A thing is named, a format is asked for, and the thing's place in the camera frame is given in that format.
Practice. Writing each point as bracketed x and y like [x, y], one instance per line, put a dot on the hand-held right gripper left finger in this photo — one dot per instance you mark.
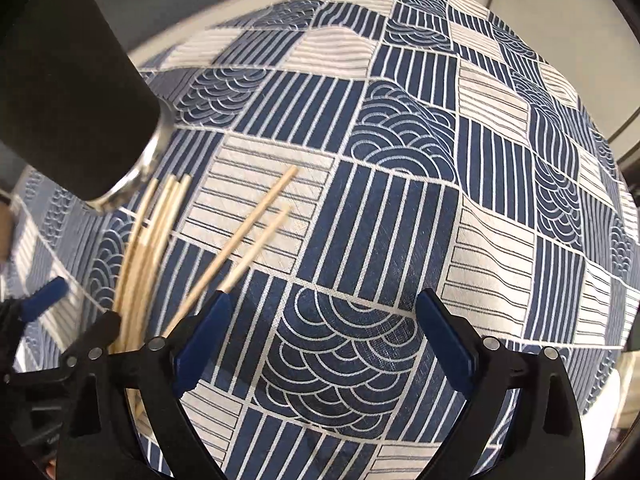
[200, 345]

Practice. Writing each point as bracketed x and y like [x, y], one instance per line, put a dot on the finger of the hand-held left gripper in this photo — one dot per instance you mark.
[45, 297]
[105, 327]

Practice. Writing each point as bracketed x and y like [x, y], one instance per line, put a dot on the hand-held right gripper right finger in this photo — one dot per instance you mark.
[445, 345]

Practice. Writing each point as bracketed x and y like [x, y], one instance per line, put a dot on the wooden chopstick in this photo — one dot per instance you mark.
[147, 260]
[157, 260]
[252, 252]
[239, 240]
[137, 260]
[127, 260]

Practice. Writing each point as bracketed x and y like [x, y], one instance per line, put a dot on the black cylindrical utensil holder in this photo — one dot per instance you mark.
[70, 95]

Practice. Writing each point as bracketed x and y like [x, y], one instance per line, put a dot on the person's left forearm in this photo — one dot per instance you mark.
[4, 230]

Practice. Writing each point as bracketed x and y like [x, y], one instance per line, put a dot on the blue white patterned tablecloth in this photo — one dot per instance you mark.
[380, 240]

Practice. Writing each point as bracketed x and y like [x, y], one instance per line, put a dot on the beige furniture piece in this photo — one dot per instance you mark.
[627, 405]

